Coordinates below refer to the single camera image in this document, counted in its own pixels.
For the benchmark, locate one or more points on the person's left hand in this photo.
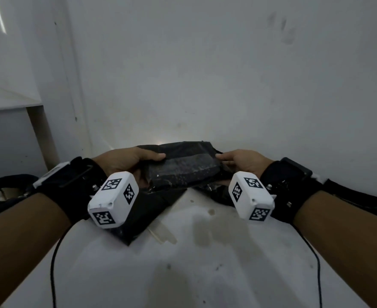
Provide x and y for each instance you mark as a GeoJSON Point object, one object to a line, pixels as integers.
{"type": "Point", "coordinates": [121, 160]}

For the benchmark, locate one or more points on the person's right hand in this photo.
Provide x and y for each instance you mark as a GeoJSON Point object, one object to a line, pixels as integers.
{"type": "Point", "coordinates": [246, 160]}

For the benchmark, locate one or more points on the taped parcel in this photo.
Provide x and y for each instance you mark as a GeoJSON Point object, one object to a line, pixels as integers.
{"type": "Point", "coordinates": [182, 169]}
{"type": "Point", "coordinates": [143, 214]}

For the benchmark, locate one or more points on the row of black plastic packets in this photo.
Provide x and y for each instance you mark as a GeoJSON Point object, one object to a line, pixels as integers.
{"type": "Point", "coordinates": [361, 202]}

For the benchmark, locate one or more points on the person's right forearm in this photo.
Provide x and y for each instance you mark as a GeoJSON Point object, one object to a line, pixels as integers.
{"type": "Point", "coordinates": [352, 240]}

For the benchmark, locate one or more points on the person's left forearm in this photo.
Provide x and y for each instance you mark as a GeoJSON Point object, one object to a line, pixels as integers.
{"type": "Point", "coordinates": [15, 240]}

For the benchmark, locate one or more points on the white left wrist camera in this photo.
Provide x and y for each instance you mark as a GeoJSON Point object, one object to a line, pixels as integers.
{"type": "Point", "coordinates": [114, 195]}

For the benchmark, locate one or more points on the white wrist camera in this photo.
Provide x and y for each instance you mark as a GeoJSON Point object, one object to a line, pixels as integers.
{"type": "Point", "coordinates": [252, 195]}
{"type": "Point", "coordinates": [114, 195]}

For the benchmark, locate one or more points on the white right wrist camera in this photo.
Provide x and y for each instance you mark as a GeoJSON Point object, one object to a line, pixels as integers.
{"type": "Point", "coordinates": [252, 195]}

